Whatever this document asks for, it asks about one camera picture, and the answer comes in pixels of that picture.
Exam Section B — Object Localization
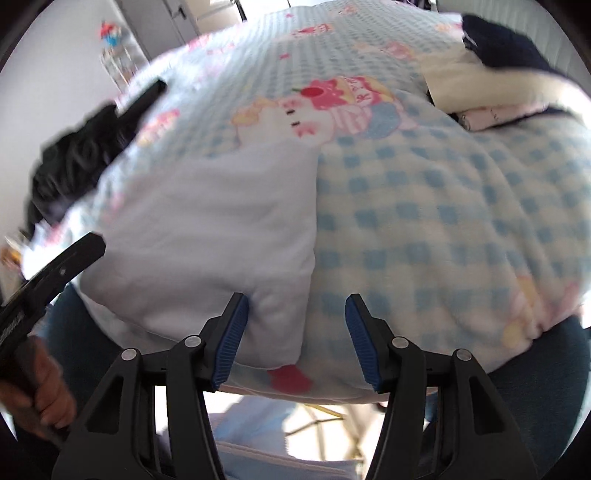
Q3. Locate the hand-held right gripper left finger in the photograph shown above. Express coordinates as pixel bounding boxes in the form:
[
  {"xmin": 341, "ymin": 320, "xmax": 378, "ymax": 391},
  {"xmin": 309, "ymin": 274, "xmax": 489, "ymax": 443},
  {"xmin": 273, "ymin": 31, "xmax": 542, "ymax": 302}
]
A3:
[{"xmin": 51, "ymin": 292, "xmax": 251, "ymax": 480}]

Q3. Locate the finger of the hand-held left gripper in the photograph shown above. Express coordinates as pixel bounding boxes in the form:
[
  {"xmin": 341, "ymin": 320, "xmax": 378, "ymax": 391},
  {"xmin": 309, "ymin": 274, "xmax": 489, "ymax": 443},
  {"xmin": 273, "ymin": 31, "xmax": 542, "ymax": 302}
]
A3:
[{"xmin": 25, "ymin": 232, "xmax": 107, "ymax": 298}]

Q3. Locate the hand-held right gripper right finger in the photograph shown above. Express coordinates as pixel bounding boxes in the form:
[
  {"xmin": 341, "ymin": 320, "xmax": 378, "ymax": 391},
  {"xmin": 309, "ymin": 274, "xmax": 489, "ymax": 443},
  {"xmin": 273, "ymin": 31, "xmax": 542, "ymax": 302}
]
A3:
[{"xmin": 345, "ymin": 293, "xmax": 539, "ymax": 480}]

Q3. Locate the white t-shirt navy trim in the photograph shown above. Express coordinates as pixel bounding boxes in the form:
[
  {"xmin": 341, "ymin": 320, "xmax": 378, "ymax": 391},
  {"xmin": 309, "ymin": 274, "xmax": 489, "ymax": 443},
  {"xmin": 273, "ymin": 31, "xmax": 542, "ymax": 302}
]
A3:
[{"xmin": 76, "ymin": 141, "xmax": 321, "ymax": 370}]

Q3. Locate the person's left hand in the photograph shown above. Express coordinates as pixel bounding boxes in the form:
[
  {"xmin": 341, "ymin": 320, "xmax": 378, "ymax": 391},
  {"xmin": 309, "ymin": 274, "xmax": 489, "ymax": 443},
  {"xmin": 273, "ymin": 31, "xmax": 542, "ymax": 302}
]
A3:
[{"xmin": 0, "ymin": 339, "xmax": 78, "ymax": 439}]

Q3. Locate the black garment pile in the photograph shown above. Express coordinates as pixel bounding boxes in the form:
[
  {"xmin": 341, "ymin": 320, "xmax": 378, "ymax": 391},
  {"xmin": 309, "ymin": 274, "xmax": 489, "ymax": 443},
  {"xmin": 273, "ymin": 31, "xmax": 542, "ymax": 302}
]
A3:
[{"xmin": 28, "ymin": 78, "xmax": 168, "ymax": 232}]

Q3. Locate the blue checked cartoon-print blanket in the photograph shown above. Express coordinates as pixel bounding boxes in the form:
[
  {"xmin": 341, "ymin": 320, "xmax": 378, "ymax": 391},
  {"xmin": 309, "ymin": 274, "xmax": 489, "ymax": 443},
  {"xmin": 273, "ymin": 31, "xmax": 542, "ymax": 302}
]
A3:
[{"xmin": 21, "ymin": 0, "xmax": 585, "ymax": 407}]

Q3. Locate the person's right leg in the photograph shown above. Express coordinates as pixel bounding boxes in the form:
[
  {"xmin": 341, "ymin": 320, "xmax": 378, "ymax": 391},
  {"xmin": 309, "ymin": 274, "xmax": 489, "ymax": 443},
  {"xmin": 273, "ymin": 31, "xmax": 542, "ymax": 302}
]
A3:
[{"xmin": 422, "ymin": 316, "xmax": 591, "ymax": 480}]

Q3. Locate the white shelf rack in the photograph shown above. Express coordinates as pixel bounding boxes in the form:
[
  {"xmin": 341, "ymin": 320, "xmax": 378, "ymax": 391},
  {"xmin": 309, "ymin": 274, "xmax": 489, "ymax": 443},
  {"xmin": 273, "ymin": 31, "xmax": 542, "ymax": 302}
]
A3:
[{"xmin": 99, "ymin": 44, "xmax": 144, "ymax": 90}]

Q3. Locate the colourful toy figure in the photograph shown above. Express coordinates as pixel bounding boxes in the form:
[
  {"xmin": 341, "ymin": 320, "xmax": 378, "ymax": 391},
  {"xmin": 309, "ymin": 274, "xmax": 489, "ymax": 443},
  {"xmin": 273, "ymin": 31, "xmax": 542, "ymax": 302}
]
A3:
[{"xmin": 98, "ymin": 21, "xmax": 123, "ymax": 49}]

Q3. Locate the grey door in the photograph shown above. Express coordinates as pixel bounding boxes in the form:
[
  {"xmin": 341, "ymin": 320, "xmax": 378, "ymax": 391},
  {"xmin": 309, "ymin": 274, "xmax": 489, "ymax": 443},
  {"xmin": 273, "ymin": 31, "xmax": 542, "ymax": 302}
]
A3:
[{"xmin": 131, "ymin": 0, "xmax": 201, "ymax": 58}]

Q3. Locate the pink printed folded garment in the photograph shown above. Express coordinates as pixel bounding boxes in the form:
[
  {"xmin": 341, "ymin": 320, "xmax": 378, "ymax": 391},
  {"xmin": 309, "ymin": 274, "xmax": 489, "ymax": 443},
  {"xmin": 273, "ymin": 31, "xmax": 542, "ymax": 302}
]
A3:
[{"xmin": 455, "ymin": 104, "xmax": 571, "ymax": 133}]

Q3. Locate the cream folded garment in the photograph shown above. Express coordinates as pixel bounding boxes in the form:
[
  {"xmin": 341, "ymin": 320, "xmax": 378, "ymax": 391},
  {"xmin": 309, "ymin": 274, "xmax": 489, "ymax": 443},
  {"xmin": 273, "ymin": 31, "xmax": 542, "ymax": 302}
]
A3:
[{"xmin": 420, "ymin": 48, "xmax": 583, "ymax": 116}]

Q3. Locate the navy folded garment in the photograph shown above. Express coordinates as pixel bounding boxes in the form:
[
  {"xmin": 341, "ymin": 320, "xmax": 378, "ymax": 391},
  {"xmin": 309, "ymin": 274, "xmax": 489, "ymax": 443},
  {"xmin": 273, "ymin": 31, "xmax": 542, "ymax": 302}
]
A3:
[{"xmin": 462, "ymin": 14, "xmax": 561, "ymax": 75}]

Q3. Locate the grey padded headboard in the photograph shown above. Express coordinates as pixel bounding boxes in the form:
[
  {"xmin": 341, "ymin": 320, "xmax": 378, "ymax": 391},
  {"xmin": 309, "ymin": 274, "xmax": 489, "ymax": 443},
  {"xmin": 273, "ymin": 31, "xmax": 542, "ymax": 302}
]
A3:
[{"xmin": 436, "ymin": 0, "xmax": 587, "ymax": 88}]

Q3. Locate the gold metal frame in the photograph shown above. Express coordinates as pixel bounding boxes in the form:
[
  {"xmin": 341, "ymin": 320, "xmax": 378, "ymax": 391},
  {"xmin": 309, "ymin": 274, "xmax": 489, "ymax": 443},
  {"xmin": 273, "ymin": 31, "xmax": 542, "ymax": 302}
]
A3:
[{"xmin": 284, "ymin": 401, "xmax": 347, "ymax": 437}]

